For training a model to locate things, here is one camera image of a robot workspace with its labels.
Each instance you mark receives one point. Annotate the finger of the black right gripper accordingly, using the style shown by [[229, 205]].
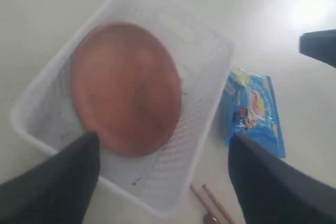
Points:
[[319, 45]]

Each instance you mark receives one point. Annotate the blue Lay's chips bag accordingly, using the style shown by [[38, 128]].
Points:
[[248, 105]]

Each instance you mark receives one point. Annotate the brown wooden plate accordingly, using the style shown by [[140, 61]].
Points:
[[126, 88]]

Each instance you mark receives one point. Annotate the light wooden chopstick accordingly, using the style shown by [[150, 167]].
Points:
[[202, 201], [218, 205]]

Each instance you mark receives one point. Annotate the dark red wooden spoon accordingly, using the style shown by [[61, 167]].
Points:
[[209, 219]]

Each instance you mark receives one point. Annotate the white perforated plastic basket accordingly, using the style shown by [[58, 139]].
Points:
[[45, 114]]

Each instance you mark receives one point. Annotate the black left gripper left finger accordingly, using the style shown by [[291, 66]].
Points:
[[58, 190]]

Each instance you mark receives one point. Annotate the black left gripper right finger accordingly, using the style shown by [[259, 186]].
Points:
[[270, 191]]

